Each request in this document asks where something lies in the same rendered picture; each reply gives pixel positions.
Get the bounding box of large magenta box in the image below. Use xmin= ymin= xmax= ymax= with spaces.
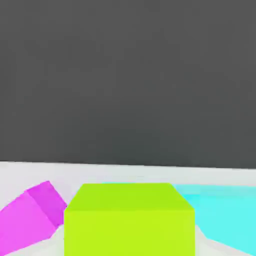
xmin=0 ymin=180 xmax=68 ymax=256

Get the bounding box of small lime green cube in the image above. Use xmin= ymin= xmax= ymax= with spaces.
xmin=63 ymin=182 xmax=196 ymax=256

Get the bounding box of large cyan box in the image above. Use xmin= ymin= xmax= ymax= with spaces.
xmin=100 ymin=181 xmax=256 ymax=256

